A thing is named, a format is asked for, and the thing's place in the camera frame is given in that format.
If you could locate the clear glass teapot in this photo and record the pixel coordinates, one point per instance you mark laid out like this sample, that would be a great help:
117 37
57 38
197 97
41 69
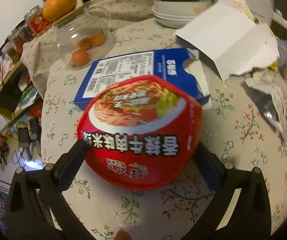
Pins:
86 21

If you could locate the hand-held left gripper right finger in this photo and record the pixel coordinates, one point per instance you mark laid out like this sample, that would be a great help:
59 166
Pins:
209 171

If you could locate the blue cardboard box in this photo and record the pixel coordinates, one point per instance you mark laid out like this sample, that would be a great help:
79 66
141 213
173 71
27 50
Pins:
123 67

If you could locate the white bowl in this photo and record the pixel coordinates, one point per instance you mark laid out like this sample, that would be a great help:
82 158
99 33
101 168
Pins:
178 7

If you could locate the red label glass jar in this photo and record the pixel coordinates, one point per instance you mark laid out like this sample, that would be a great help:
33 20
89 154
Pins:
39 23

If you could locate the cluttered wooden shelf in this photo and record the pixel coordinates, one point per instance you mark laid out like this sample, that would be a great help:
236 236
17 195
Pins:
7 78

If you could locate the white plate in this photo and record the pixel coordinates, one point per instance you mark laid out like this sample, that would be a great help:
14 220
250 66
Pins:
173 22

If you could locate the white open cardboard box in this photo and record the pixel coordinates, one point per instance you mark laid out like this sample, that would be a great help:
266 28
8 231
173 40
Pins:
223 37

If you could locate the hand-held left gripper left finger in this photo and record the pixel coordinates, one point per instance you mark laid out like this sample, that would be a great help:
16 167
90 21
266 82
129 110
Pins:
75 156

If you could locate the silver foil wrapper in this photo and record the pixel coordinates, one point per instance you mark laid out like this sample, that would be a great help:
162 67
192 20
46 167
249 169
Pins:
268 105

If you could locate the large orange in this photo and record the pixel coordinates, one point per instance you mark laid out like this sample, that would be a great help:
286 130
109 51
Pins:
60 6

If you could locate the small orange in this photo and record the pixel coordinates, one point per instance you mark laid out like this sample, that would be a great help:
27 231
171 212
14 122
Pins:
98 39
80 57
85 43

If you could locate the red instant noodle bowl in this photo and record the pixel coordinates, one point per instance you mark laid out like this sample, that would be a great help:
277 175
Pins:
133 130

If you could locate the dark glass jar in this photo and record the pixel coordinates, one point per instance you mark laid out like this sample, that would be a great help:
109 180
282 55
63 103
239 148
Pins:
21 38

